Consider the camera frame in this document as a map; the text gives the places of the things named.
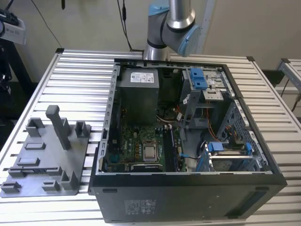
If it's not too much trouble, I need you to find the grey parts rack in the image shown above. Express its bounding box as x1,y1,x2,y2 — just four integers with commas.
0,105,92,198

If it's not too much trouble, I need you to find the grey power supply unit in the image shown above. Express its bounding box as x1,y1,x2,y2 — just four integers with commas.
116,68,161,126

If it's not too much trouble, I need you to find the green motherboard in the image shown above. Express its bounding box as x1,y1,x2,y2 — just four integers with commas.
103,126,189,173

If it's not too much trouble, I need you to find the silver CPU in socket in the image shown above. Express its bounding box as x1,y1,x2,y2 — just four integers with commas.
143,145,158,163

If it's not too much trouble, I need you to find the black graphics card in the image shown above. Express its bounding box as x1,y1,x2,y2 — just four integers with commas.
127,163,165,173

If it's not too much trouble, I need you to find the grey metal disk bay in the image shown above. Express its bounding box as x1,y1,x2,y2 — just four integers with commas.
179,66,236,129

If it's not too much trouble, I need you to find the small blue disk carrier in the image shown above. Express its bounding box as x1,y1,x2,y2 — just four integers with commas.
189,67,208,91

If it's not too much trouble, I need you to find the black open PC case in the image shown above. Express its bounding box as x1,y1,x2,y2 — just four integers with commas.
88,57,288,224

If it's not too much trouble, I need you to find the blue disk carrier with disk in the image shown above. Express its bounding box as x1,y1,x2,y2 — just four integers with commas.
196,141,261,173

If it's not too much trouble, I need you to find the black stand frame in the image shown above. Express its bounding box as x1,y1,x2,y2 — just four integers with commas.
0,37,40,129

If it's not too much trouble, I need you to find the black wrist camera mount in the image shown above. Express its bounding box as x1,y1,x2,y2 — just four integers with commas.
0,8,21,27

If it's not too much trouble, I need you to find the thin black wall wire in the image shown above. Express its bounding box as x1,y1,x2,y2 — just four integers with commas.
35,0,64,49

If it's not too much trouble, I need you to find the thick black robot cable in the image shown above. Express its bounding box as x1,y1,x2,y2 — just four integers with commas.
117,0,134,52

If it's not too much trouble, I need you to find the yellow and white wire bundle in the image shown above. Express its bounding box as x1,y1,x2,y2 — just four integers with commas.
156,107,181,123

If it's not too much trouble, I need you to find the black wire with blue plug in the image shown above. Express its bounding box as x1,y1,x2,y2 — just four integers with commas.
178,152,204,161

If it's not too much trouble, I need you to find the orange wire bundle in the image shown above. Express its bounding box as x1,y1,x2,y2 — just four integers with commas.
202,106,223,142

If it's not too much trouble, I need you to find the aluminium side table frame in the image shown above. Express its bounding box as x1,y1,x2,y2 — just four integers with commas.
274,57,301,96

